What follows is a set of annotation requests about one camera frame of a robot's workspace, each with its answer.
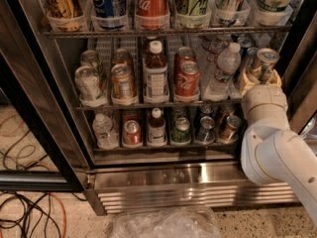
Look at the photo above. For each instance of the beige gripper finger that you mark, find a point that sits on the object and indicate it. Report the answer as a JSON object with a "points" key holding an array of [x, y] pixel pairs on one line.
{"points": [[248, 79], [275, 79]]}

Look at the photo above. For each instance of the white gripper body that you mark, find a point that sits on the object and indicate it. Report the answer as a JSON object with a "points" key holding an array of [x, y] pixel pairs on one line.
{"points": [[264, 98]]}

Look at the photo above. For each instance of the redbull can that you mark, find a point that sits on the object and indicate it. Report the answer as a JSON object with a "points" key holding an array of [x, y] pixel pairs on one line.
{"points": [[245, 42], [247, 60], [263, 65]]}

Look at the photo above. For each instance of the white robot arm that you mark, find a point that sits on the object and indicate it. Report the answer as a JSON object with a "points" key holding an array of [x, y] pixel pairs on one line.
{"points": [[271, 152]]}

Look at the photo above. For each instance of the sliding fridge door right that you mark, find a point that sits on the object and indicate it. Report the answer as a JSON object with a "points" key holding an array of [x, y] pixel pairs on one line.
{"points": [[300, 86]]}

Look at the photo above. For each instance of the bronze can bottom rear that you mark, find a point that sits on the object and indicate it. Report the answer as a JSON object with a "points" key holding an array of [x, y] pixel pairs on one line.
{"points": [[224, 110]]}

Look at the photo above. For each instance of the bronze can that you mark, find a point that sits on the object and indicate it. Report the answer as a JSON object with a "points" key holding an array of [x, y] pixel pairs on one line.
{"points": [[224, 110], [229, 128]]}

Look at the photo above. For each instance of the bronze can bottom front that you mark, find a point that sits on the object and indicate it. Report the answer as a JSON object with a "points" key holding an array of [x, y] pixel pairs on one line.
{"points": [[229, 128]]}

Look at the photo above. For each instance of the blue can bottom rear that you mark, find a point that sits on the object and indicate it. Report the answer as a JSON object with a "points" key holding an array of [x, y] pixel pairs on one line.
{"points": [[205, 110]]}

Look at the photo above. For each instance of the red coca-cola can front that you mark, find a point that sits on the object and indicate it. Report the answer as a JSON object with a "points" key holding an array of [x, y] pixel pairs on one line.
{"points": [[187, 79]]}

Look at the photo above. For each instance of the blue can bottom front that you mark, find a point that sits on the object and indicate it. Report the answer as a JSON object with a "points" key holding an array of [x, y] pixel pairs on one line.
{"points": [[205, 131]]}

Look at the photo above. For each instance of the red coca-cola can rear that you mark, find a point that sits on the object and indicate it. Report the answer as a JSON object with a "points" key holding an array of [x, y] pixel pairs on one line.
{"points": [[183, 54]]}

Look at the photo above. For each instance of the green can bottom shelf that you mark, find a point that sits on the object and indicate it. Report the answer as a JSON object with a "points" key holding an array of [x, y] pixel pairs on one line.
{"points": [[180, 130]]}

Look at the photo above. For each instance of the brown juice bottle middle shelf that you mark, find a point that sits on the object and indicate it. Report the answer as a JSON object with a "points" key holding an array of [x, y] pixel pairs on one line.
{"points": [[155, 69]]}

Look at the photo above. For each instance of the brown juice bottle shelf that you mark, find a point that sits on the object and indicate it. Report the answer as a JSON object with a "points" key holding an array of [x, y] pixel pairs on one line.
{"points": [[155, 69], [156, 128]]}

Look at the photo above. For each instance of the stainless steel display fridge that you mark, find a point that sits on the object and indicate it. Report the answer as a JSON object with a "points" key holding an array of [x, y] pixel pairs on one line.
{"points": [[147, 104]]}

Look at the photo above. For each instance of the brown juice bottle bottom shelf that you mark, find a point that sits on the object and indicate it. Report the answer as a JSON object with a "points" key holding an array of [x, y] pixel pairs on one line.
{"points": [[156, 128]]}

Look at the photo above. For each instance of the red coca-cola can top shelf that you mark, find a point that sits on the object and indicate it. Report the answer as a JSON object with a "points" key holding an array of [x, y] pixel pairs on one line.
{"points": [[151, 13]]}

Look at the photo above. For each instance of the gold can front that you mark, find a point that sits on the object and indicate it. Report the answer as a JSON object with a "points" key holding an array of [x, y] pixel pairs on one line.
{"points": [[122, 81]]}

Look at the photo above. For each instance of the gold can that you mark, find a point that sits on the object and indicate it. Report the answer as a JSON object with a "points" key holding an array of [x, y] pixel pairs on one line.
{"points": [[122, 81], [122, 56]]}

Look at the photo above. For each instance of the red can bottom shelf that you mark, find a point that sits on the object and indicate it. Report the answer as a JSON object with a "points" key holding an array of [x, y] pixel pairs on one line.
{"points": [[132, 132]]}

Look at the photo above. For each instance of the gold can rear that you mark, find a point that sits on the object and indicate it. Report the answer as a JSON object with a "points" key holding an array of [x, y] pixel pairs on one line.
{"points": [[122, 56]]}

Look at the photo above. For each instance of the clear water bottle bottom shelf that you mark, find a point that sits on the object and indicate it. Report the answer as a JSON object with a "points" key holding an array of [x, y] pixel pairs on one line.
{"points": [[103, 129]]}

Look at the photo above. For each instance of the white green can front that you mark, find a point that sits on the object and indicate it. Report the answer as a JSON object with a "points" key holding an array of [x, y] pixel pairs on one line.
{"points": [[88, 83]]}

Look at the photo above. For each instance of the blue pepsi can top shelf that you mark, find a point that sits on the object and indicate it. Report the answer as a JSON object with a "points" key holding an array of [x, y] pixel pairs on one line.
{"points": [[109, 13]]}

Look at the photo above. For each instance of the white green can rear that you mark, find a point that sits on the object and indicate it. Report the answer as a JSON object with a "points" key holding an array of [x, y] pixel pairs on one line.
{"points": [[91, 58]]}

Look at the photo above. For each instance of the open fridge door left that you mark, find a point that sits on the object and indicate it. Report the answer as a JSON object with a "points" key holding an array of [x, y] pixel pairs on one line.
{"points": [[36, 76]]}

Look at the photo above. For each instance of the clear water bottle middle front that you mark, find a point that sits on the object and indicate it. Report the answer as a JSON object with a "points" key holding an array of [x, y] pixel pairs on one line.
{"points": [[227, 63]]}

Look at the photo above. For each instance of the clear water bottle middle rear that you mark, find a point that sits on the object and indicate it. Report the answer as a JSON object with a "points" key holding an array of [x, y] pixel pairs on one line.
{"points": [[214, 45]]}

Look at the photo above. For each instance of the clear plastic bag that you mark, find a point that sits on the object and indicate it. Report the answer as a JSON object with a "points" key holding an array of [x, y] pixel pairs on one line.
{"points": [[174, 222]]}

